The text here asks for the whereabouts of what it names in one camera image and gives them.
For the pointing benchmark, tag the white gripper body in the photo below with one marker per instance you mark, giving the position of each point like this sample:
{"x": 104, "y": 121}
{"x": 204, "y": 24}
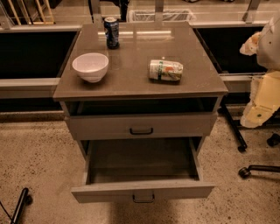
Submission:
{"x": 269, "y": 48}

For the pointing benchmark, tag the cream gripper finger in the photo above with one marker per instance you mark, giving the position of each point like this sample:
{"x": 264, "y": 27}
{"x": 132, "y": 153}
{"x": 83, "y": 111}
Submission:
{"x": 250, "y": 46}

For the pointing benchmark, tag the grey drawer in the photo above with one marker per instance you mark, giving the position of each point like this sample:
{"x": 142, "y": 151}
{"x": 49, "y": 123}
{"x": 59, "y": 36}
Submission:
{"x": 102, "y": 127}
{"x": 142, "y": 171}

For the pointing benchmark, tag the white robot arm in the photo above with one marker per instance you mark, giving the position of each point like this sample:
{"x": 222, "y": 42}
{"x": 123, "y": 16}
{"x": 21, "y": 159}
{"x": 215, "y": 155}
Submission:
{"x": 268, "y": 50}

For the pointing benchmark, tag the grey drawer cabinet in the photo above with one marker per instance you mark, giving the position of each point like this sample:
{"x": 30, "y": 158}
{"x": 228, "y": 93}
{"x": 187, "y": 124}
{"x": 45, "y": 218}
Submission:
{"x": 126, "y": 88}

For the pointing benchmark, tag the black chair base right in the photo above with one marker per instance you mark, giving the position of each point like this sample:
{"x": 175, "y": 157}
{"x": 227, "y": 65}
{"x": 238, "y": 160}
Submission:
{"x": 245, "y": 172}

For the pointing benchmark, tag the lying green white can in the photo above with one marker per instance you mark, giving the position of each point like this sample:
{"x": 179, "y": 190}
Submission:
{"x": 165, "y": 70}

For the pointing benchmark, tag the upright dark blue can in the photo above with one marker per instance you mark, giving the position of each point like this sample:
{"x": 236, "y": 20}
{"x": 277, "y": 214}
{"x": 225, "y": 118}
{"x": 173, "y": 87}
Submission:
{"x": 111, "y": 27}

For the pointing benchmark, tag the white bowl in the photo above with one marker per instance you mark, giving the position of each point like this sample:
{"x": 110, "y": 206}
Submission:
{"x": 91, "y": 67}

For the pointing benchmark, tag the wooden chair legs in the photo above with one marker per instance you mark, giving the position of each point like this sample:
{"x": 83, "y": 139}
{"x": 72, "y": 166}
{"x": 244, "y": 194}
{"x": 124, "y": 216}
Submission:
{"x": 29, "y": 12}

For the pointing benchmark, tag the black chair leg left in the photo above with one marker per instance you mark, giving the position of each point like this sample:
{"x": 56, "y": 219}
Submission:
{"x": 25, "y": 199}

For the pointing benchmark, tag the black table leg frame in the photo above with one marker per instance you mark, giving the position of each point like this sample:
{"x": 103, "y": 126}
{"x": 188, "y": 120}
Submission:
{"x": 242, "y": 144}

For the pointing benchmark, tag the white wire basket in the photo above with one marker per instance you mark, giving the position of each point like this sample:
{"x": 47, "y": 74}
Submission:
{"x": 176, "y": 15}

